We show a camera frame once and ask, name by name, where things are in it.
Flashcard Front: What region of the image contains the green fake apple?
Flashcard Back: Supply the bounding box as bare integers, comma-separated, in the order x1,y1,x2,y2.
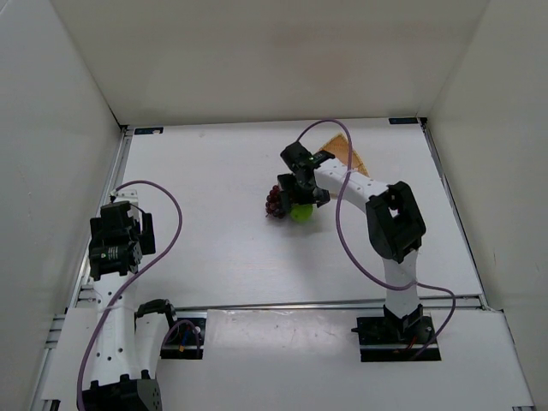
289,204,313,223

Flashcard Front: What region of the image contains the purple fake grape bunch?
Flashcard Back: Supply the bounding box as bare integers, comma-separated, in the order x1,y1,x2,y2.
265,185,288,219

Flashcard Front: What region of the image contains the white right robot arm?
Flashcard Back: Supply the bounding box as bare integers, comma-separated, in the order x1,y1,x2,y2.
277,142,426,337

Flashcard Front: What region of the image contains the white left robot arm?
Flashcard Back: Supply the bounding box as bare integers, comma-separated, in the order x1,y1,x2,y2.
76,182,203,410

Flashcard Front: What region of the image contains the woven triangular fruit basket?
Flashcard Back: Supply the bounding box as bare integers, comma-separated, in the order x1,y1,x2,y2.
320,133,369,176

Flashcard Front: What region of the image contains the blue label right corner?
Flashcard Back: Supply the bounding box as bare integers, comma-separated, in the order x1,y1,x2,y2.
389,117,420,125

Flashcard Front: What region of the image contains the blue label corner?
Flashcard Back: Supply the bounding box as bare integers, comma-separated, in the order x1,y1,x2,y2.
389,117,420,125
134,127,164,135

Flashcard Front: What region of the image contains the blue label left corner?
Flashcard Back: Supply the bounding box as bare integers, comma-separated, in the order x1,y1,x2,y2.
134,127,164,135

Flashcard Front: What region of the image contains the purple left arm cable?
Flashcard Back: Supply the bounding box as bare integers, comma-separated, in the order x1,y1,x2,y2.
75,181,202,411

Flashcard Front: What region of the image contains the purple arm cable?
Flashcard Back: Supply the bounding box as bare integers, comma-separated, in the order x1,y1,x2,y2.
294,119,456,361
75,181,202,411

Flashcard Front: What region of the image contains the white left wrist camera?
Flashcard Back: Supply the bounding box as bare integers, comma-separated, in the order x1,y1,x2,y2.
110,188,139,209

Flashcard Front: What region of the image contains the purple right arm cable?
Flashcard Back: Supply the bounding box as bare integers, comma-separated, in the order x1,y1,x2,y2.
294,119,456,361

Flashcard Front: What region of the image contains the aluminium left side rail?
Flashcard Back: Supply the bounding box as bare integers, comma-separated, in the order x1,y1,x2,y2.
32,128,132,403

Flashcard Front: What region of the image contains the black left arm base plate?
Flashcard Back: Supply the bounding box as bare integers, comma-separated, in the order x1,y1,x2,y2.
160,317,206,360

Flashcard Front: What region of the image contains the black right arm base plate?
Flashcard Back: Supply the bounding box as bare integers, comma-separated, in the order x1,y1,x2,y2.
351,316,441,363

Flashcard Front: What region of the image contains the aluminium table rail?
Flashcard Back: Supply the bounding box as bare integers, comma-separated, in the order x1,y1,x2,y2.
176,295,488,312

